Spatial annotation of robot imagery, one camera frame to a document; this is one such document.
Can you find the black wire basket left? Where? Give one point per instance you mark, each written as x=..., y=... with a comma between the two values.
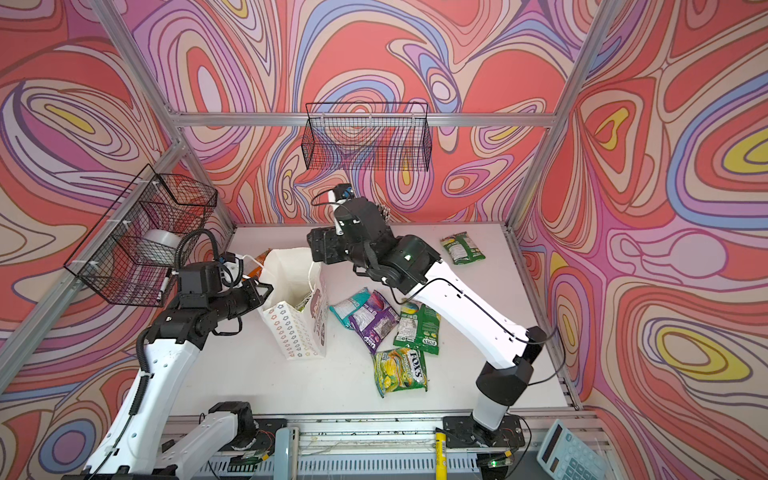
x=106, y=261

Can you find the black wire basket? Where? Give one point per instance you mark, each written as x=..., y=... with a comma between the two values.
x=106, y=261
x=376, y=136

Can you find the white calculator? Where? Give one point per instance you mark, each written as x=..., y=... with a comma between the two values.
x=564, y=456

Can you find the yellow green Fox's packet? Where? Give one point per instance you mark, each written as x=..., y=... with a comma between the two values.
x=399, y=369

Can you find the teal snack packet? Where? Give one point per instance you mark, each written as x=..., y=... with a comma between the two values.
x=343, y=310

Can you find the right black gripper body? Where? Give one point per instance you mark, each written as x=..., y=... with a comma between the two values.
x=340, y=247

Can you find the green white snack packet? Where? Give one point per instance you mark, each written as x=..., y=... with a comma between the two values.
x=418, y=328

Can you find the purple snack packet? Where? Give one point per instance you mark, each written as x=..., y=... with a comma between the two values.
x=374, y=320

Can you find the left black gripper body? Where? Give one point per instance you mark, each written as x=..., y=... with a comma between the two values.
x=236, y=303

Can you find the yellow marker pen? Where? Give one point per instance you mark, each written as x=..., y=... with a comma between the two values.
x=440, y=455

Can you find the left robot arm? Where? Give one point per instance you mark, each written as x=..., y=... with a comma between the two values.
x=166, y=351

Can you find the black wire basket back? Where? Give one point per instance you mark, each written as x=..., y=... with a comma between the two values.
x=376, y=136

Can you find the orange snack packet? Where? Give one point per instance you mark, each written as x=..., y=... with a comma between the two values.
x=257, y=263

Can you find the small green packet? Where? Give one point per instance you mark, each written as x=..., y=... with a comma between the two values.
x=304, y=302
x=462, y=249

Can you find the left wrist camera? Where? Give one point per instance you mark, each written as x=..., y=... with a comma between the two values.
x=202, y=278

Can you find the black marker pen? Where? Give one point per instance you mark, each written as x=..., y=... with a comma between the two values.
x=162, y=290

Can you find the silver tape roll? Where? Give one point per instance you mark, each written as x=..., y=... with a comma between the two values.
x=157, y=247

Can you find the white patterned paper bag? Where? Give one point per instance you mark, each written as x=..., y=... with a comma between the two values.
x=296, y=312

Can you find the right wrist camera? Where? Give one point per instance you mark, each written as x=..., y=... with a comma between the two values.
x=340, y=193

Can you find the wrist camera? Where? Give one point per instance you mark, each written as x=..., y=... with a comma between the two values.
x=202, y=278
x=340, y=193

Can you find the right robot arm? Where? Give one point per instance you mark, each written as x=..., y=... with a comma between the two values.
x=508, y=348

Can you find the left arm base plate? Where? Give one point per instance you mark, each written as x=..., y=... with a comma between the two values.
x=263, y=440

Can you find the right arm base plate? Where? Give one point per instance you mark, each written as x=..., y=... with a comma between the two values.
x=462, y=432

